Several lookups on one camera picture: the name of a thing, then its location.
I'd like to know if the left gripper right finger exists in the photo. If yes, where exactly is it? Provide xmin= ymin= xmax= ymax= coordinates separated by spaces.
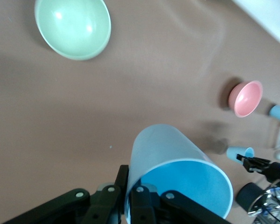
xmin=130 ymin=183 xmax=233 ymax=224

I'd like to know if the pink bowl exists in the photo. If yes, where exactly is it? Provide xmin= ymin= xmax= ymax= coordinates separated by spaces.
xmin=228 ymin=80 xmax=264 ymax=119

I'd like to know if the brown table cloth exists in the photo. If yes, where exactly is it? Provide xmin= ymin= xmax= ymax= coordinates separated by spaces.
xmin=0 ymin=0 xmax=280 ymax=224

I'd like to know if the pale green bowl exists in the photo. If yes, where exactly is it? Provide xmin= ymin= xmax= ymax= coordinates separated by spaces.
xmin=34 ymin=0 xmax=112 ymax=61

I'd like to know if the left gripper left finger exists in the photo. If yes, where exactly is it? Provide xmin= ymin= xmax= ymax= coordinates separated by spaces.
xmin=1 ymin=164 xmax=129 ymax=224

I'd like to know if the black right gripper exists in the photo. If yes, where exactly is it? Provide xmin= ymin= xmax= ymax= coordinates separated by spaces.
xmin=235 ymin=153 xmax=280 ymax=186

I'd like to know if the black round pot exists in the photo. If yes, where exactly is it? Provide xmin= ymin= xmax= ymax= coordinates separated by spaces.
xmin=237 ymin=182 xmax=273 ymax=214

